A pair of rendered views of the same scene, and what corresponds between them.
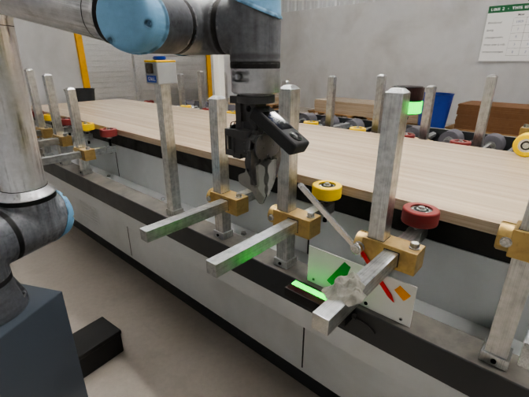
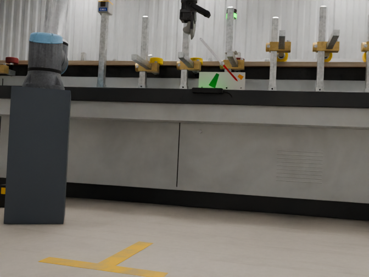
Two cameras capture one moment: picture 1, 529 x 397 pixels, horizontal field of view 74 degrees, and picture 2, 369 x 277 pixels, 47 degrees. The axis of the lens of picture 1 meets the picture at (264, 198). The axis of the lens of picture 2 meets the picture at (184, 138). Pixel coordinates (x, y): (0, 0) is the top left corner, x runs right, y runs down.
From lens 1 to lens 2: 1.93 m
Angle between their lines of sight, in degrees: 36
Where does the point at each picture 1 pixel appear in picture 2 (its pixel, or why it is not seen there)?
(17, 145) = (65, 14)
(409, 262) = (241, 63)
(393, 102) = (230, 10)
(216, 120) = (146, 26)
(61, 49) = not seen: outside the picture
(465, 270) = (255, 87)
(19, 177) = (62, 29)
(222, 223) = (144, 79)
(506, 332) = (273, 76)
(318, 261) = (203, 77)
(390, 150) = (230, 26)
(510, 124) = not seen: hidden behind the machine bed
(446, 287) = not seen: hidden behind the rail
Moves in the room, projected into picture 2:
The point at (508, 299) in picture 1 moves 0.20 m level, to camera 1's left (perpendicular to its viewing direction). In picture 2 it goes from (272, 65) to (242, 60)
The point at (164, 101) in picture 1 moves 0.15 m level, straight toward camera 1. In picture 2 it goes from (106, 21) to (121, 17)
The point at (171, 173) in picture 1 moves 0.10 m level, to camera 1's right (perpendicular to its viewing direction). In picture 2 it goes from (104, 61) to (120, 64)
